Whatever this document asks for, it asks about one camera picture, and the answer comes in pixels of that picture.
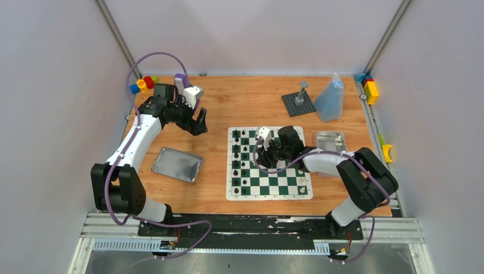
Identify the red wooden cylinder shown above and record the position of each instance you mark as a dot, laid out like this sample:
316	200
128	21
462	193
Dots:
149	82

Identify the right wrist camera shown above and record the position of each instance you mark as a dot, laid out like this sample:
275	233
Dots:
263	136

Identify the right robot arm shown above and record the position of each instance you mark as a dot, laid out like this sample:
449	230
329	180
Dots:
368	182

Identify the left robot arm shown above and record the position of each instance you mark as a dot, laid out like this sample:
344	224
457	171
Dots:
116	185

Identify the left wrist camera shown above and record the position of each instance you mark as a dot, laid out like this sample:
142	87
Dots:
192	96

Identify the green white chess board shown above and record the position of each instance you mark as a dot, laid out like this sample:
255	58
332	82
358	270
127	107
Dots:
246	182

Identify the grey lego tower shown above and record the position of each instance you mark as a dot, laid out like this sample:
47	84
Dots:
299	100

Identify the yellow wooden cylinder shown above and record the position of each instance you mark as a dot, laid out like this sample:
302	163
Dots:
142	86

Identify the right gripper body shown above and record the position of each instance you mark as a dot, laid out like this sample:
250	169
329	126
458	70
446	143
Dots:
274	154

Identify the purple metronome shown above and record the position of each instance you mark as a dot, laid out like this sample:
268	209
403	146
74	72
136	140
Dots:
181	82

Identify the blue plastic bag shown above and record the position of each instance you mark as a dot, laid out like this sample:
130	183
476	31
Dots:
329	103

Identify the silver tin lid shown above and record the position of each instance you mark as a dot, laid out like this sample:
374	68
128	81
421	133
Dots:
176	164

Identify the silver metal tin box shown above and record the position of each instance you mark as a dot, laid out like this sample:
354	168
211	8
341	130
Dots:
332	141

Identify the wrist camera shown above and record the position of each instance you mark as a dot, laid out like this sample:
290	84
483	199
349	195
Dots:
192	96
263	136

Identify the colourful lego brick stack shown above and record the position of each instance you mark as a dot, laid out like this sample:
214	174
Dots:
369	87

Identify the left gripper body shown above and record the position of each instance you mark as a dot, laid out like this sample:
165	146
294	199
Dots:
192	122

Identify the yellow curved block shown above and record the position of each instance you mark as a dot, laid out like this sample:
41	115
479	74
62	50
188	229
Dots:
385	149

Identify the dark grey lego baseplate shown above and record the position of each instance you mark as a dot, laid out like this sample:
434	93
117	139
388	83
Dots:
296	109

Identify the green wooden block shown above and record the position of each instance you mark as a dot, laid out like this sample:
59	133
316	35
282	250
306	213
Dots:
155	79

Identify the blue wooden block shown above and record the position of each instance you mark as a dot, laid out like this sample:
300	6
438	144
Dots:
134	88

